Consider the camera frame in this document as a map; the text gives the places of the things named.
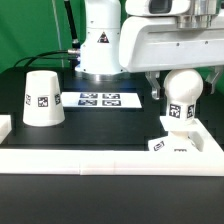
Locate black cable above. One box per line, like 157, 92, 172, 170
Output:
13, 49, 82, 68

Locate white lamp bulb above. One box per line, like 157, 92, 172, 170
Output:
164, 69, 203, 124

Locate white table border frame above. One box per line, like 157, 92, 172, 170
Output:
0, 120, 224, 176

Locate green backdrop curtain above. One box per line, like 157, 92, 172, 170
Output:
0, 0, 224, 84

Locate white lamp shade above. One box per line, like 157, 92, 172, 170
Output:
23, 70, 65, 127

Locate white lamp base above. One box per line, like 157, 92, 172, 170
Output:
148, 116, 203, 153

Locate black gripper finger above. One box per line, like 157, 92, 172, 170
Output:
205, 65, 224, 94
145, 71, 161, 100

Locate white marker sheet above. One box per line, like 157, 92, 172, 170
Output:
61, 92, 141, 109

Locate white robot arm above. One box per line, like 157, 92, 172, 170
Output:
76, 0, 224, 99

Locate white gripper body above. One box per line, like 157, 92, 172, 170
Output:
119, 0, 224, 72

